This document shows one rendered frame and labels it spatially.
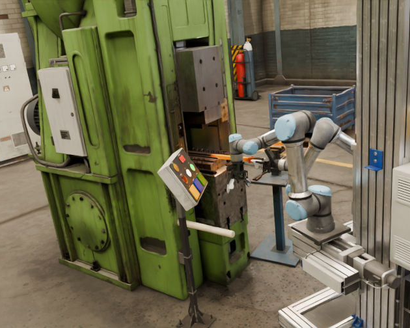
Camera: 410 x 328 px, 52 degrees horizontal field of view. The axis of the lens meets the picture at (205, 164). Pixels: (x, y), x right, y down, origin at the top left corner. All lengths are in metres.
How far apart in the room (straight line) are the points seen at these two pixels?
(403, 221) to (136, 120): 1.77
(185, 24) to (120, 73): 0.54
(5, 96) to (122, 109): 4.90
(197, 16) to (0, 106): 5.19
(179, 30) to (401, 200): 1.72
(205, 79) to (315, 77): 8.90
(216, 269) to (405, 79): 2.01
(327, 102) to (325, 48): 4.89
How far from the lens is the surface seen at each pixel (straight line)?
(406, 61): 1.97
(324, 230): 2.31
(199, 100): 2.82
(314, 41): 11.57
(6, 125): 7.79
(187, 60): 2.81
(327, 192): 2.25
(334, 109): 6.57
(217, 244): 3.20
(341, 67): 11.22
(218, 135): 3.29
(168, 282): 3.29
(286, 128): 2.04
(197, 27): 3.06
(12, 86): 7.79
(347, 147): 2.68
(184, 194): 2.39
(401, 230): 2.11
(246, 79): 10.41
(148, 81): 2.71
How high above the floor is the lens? 1.93
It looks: 19 degrees down
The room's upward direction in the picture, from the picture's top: 7 degrees counter-clockwise
